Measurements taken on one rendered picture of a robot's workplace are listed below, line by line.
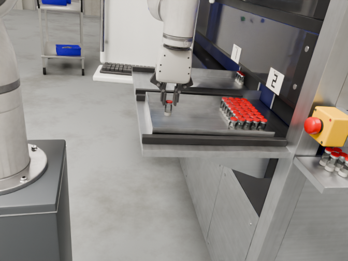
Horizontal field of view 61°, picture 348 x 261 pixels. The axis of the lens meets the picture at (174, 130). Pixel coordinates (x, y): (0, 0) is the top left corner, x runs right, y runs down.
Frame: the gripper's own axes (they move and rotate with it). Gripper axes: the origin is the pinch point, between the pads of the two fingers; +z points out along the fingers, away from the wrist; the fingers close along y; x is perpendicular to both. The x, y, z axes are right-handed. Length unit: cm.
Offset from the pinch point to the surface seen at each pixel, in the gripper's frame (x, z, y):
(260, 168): 12.2, 16.6, -29.1
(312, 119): 28.1, -7.9, -27.6
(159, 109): -4.3, 5.7, 1.8
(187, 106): -7.5, 5.5, -7.9
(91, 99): -226, 94, 39
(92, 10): -892, 82, 88
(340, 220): 22, 29, -56
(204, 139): 17.9, 4.0, -7.0
